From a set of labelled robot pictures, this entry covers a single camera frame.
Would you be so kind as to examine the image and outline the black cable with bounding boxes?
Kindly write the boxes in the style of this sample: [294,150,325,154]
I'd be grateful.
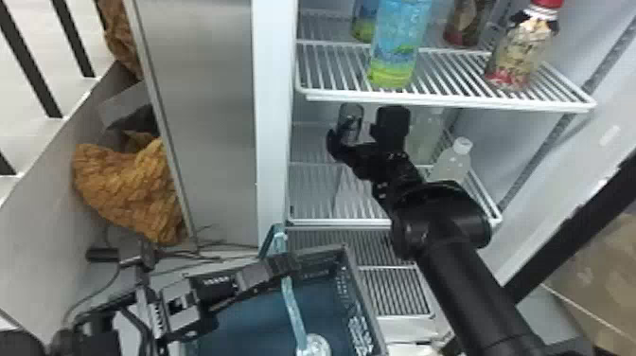
[61,246,161,327]

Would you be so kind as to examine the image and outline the green bottle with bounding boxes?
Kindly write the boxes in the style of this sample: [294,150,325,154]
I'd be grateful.
[350,0,381,45]
[365,0,434,91]

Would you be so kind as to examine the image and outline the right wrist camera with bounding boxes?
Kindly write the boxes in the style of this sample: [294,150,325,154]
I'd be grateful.
[369,104,413,151]

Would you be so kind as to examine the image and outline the brown bottle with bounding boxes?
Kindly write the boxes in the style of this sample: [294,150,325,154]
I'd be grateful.
[442,0,497,49]

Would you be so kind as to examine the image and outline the white fridge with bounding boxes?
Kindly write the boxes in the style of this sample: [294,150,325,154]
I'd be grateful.
[123,0,636,349]

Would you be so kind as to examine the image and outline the blue basket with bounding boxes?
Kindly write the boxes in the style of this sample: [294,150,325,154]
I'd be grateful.
[188,223,392,356]

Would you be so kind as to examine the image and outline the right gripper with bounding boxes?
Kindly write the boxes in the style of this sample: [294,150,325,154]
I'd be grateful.
[326,123,407,183]

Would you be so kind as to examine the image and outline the beige bottle with red cap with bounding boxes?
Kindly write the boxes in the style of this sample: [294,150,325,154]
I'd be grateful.
[484,0,566,93]

